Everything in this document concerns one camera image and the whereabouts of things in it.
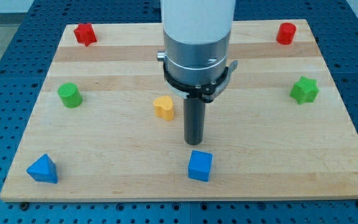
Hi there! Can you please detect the blue cube block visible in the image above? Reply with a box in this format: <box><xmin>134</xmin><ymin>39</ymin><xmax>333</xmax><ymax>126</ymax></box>
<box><xmin>188</xmin><ymin>151</ymin><xmax>213</xmax><ymax>182</ymax></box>

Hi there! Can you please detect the blue triangle block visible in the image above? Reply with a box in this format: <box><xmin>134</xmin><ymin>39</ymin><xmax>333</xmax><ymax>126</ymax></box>
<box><xmin>26</xmin><ymin>154</ymin><xmax>58</xmax><ymax>184</ymax></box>

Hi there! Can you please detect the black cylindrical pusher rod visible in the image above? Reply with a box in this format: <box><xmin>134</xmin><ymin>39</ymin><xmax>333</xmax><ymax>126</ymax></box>
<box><xmin>183</xmin><ymin>98</ymin><xmax>205</xmax><ymax>145</ymax></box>

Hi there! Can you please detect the light wooden board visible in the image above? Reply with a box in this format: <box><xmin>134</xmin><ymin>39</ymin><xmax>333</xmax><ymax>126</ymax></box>
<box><xmin>0</xmin><ymin>19</ymin><xmax>358</xmax><ymax>202</ymax></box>

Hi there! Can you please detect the green cylinder block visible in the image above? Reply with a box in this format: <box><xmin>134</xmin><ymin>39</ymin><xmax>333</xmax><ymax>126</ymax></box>
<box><xmin>58</xmin><ymin>83</ymin><xmax>83</xmax><ymax>108</ymax></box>

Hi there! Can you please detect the red star block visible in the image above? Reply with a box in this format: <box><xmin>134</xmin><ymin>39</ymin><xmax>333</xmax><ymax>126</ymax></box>
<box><xmin>74</xmin><ymin>23</ymin><xmax>98</xmax><ymax>47</ymax></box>

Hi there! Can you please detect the green star block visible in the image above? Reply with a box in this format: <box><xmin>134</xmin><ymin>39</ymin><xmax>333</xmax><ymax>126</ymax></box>
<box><xmin>290</xmin><ymin>76</ymin><xmax>319</xmax><ymax>105</ymax></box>

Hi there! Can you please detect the red cylinder block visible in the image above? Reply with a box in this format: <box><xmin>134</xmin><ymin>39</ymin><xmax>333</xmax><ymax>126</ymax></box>
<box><xmin>276</xmin><ymin>22</ymin><xmax>296</xmax><ymax>45</ymax></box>

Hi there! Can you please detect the yellow heart block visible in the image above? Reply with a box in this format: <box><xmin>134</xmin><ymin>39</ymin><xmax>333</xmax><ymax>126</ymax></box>
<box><xmin>153</xmin><ymin>95</ymin><xmax>174</xmax><ymax>121</ymax></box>

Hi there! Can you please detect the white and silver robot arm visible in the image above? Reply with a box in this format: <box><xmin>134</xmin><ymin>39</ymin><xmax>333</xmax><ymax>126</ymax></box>
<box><xmin>158</xmin><ymin>0</ymin><xmax>237</xmax><ymax>103</ymax></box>

